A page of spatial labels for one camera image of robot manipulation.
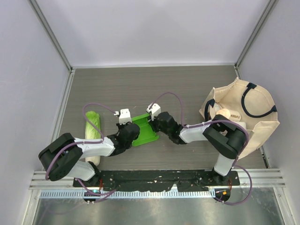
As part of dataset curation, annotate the napa cabbage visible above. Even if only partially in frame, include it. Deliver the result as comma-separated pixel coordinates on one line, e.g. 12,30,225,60
85,111,101,166

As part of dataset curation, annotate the beige canvas tote bag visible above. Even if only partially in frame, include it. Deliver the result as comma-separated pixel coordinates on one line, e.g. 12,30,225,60
199,78,280,159

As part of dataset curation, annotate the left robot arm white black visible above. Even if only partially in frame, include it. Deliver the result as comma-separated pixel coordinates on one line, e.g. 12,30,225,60
38,122,140,187

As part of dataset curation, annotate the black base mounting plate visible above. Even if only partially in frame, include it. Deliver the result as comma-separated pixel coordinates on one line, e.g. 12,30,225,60
82,170,240,192

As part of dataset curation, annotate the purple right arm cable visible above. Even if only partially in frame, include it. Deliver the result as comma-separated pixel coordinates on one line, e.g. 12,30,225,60
151,92,253,206

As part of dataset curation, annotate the beige cap bottle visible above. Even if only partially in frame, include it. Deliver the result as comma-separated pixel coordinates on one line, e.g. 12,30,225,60
216,108,231,120

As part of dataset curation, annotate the green paper box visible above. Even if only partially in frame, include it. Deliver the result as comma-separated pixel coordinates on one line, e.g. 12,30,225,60
132,113,159,147

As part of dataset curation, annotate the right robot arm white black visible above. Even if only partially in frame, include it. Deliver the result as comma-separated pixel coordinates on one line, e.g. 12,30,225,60
149,112,249,185

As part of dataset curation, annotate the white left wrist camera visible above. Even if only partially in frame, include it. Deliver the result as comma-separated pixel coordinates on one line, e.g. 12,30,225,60
114,109,132,125

